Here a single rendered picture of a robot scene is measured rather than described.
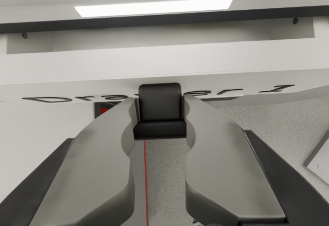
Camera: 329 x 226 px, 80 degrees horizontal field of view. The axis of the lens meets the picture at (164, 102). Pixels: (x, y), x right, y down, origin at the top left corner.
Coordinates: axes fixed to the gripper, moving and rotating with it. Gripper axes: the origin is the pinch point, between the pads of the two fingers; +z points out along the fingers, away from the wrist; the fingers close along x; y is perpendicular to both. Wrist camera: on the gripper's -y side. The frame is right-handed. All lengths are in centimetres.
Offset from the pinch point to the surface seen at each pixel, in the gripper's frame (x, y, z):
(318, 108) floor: 78, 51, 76
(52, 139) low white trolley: -15.9, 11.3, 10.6
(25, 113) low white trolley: -19.7, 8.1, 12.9
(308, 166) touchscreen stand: 67, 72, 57
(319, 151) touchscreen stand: 74, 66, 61
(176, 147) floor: 3, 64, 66
